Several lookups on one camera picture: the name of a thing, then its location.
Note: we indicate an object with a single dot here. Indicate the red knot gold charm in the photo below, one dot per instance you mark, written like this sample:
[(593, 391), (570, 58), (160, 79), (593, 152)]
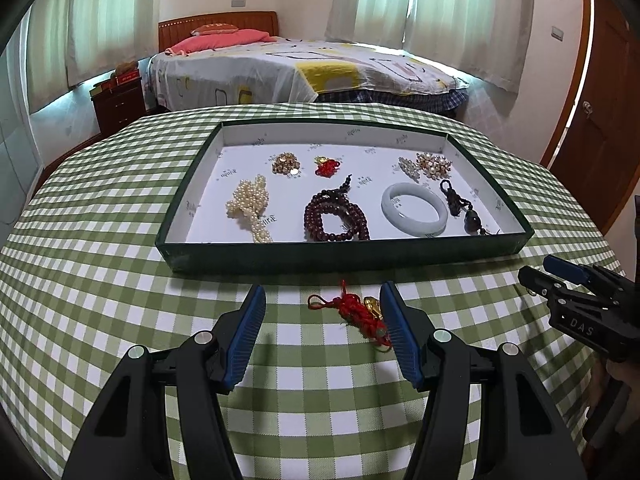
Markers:
[(364, 313)]

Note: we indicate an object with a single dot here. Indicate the pink pillow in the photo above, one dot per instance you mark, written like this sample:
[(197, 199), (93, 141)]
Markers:
[(218, 41)]

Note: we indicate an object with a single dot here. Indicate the pearl flower brooch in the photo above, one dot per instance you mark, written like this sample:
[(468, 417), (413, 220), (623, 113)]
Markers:
[(435, 167)]

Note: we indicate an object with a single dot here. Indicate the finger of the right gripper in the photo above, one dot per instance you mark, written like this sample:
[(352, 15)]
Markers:
[(592, 277), (542, 284)]

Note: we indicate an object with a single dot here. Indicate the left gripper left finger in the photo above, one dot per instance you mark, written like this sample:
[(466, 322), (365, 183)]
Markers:
[(124, 436)]

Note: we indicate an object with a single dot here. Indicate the green white checkered tablecloth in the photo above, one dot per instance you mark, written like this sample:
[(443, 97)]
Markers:
[(82, 282)]

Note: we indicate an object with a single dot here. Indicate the brown wooden door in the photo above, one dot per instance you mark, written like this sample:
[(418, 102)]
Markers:
[(598, 160)]

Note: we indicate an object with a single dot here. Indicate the pale jade bangle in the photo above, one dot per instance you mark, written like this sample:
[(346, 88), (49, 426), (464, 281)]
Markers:
[(414, 210)]

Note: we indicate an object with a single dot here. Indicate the white curtain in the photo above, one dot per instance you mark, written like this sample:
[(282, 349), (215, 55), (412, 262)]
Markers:
[(71, 41), (487, 39)]

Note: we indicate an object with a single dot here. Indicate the dark wooden nightstand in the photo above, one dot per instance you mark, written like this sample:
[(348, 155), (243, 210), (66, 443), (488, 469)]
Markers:
[(119, 106)]

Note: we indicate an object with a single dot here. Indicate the dark green jewelry tray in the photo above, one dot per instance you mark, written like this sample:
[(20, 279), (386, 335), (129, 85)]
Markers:
[(251, 204)]

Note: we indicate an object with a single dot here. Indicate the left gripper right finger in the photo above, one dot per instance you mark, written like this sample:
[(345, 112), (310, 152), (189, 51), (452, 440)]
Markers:
[(522, 434)]

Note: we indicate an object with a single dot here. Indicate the small red tassel charm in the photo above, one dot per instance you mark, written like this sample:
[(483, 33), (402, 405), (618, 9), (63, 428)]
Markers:
[(326, 167)]

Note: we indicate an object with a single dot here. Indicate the rhinestone leaf brooch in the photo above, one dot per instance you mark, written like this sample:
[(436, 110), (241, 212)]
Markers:
[(409, 168)]

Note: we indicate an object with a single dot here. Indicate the left white curtain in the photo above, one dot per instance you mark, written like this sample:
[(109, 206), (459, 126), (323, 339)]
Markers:
[(71, 41)]

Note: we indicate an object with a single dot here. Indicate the right white curtain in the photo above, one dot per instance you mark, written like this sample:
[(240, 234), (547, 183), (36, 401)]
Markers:
[(487, 39)]

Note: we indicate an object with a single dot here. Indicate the black tassel pendant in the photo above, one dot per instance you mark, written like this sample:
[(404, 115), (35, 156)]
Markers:
[(459, 206)]

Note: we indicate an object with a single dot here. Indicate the bed with patterned sheet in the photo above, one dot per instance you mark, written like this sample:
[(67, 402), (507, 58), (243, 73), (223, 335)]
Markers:
[(297, 71)]

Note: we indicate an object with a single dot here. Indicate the wall light switch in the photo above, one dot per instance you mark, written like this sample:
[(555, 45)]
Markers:
[(557, 33)]

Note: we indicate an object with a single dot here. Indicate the metal door knob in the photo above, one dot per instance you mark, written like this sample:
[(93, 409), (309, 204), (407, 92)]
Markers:
[(587, 108)]

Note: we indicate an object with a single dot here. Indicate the orange patterned cushion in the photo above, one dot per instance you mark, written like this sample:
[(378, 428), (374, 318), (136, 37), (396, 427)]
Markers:
[(214, 29)]

